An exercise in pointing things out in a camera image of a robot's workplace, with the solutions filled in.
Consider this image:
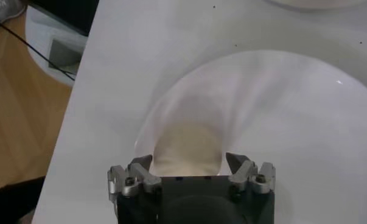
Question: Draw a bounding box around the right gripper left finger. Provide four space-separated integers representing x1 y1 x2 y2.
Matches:
107 154 163 202

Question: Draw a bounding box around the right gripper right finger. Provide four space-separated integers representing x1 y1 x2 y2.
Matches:
225 151 277 195

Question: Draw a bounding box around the white steamed baozi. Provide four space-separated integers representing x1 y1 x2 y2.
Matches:
154 121 224 177

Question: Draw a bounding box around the stainless steel steamer pot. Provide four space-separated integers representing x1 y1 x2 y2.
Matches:
264 0 367 10

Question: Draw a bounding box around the white round plate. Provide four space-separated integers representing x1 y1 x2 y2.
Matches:
133 49 367 224

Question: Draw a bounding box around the black robot body panel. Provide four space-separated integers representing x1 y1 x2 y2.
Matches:
0 175 47 224

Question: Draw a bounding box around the white rounded base housing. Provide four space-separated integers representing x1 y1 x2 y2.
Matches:
24 4 89 88

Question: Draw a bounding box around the thin black floor cable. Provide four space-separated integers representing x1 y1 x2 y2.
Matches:
0 15 77 82

